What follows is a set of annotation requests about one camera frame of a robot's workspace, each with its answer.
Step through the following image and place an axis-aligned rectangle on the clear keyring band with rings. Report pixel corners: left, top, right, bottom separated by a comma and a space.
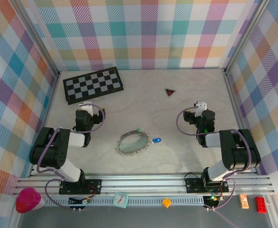
116, 129, 152, 157

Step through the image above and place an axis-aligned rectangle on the black grey chessboard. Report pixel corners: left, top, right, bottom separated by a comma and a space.
62, 66, 125, 105

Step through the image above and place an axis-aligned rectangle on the small connector board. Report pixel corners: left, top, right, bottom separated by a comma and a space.
68, 195, 93, 206

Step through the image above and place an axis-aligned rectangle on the teal toy clock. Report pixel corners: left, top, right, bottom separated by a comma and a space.
114, 191, 129, 209

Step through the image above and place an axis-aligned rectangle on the orange wooden block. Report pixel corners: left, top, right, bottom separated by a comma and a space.
239, 194, 250, 209

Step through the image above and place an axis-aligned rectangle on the pink plastic cup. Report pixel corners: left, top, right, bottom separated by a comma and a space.
15, 187, 46, 214

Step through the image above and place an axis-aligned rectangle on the red toy brick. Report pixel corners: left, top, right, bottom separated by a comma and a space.
255, 196, 268, 213

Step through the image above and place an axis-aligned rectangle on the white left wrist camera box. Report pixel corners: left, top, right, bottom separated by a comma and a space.
78, 101, 94, 117

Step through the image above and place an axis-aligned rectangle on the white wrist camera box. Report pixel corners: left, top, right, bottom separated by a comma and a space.
78, 101, 94, 117
192, 101, 208, 117

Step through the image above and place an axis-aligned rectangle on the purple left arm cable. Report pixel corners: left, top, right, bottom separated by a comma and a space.
35, 104, 106, 211

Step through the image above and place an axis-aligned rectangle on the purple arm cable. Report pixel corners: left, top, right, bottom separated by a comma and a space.
176, 106, 252, 211
35, 104, 106, 211

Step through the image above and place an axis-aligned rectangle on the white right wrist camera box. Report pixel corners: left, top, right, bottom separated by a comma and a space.
192, 101, 208, 117

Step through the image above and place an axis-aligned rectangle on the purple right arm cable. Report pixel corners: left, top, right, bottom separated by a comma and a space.
176, 106, 252, 211

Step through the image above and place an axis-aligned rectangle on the aluminium table side rail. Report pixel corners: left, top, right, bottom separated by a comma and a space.
224, 71, 258, 174
28, 73, 61, 178

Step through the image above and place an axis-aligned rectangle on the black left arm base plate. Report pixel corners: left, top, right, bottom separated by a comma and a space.
59, 179, 103, 195

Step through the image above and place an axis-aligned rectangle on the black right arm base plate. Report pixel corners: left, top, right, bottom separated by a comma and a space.
185, 178, 230, 193

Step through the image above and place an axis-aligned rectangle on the aluminium mounting rail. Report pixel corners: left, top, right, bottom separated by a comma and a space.
12, 172, 276, 197

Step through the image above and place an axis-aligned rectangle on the aluminium frame post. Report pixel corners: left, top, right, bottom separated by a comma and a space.
223, 0, 270, 76
9, 0, 61, 78

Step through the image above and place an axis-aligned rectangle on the slotted grey cable duct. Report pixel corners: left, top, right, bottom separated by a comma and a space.
43, 198, 207, 207

